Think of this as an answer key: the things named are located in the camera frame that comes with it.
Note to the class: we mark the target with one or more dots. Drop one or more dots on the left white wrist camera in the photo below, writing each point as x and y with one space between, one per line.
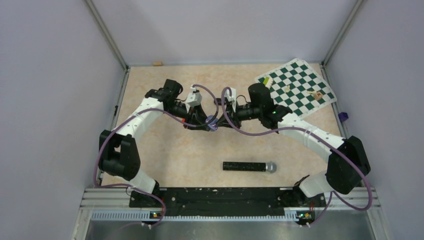
194 98

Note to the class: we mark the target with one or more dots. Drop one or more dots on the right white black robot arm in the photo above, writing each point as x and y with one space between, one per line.
346 159

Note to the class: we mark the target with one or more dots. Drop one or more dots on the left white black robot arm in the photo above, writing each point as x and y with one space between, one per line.
118 152

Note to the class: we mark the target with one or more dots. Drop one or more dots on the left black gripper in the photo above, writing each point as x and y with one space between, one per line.
196 118

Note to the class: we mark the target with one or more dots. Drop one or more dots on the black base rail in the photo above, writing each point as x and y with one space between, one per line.
226 201

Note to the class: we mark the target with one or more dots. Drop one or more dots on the wooden letter cube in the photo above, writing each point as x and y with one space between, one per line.
317 96

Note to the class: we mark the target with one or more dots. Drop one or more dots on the green white chessboard mat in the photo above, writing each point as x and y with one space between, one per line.
304 82

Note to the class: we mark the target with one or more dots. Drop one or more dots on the green white block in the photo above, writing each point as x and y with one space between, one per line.
266 80

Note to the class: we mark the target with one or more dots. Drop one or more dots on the black microphone silver head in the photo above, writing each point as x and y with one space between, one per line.
269 167

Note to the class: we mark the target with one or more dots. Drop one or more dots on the purple small object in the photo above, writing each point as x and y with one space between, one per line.
343 116

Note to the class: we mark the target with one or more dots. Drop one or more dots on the grey oval charging case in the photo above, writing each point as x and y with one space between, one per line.
212 123

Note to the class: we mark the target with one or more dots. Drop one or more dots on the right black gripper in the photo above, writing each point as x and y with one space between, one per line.
233 117

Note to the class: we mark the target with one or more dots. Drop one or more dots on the beige chess piece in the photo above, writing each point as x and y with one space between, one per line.
287 89

